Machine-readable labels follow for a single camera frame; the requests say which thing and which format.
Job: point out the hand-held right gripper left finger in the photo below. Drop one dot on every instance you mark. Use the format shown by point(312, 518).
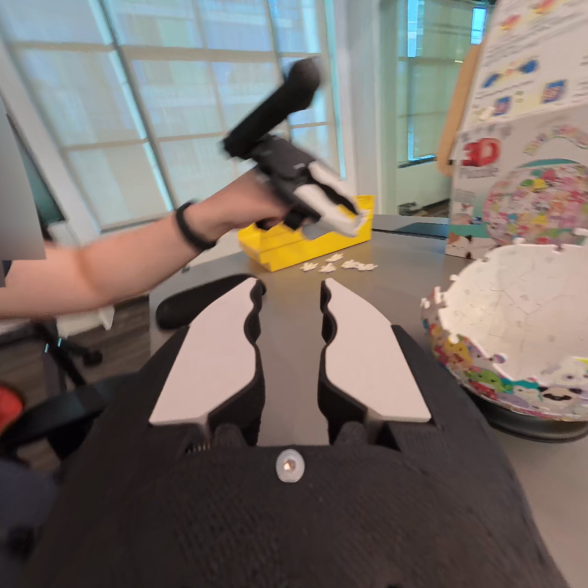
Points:
point(206, 367)

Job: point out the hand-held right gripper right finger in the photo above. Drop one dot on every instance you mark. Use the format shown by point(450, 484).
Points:
point(367, 367)

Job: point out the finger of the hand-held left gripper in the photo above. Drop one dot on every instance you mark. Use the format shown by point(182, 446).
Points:
point(328, 179)
point(330, 213)

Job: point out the white puzzle pieces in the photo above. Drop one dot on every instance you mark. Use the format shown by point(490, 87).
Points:
point(353, 265)

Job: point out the half-built colourful puzzle ball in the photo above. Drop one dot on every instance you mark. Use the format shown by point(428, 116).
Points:
point(505, 298)

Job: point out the black round ball stand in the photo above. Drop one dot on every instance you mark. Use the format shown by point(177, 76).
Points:
point(528, 427)

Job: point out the person's left forearm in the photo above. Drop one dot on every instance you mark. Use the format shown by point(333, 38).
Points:
point(92, 275)

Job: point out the colourful puzzle box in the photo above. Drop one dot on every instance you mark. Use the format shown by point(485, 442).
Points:
point(477, 202)

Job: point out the person's left hand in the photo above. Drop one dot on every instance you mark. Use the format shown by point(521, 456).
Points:
point(239, 206)

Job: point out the yellow plastic bin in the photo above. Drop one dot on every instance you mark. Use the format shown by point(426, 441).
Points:
point(294, 248)

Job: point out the black padded wrist rest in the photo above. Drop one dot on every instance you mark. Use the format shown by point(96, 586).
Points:
point(193, 303)

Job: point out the black wristband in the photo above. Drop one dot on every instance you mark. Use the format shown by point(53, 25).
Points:
point(188, 232)

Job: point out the large grid window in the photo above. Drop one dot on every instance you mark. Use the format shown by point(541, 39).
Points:
point(183, 92)

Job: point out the narrow window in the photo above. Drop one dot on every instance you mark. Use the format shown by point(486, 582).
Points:
point(432, 92)

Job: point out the black office chair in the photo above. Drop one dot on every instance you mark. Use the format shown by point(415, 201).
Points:
point(55, 413)

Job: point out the red orange item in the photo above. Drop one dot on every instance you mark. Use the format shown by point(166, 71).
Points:
point(9, 406)

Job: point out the wooden board with instruction sheet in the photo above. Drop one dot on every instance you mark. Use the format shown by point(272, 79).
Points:
point(528, 69)

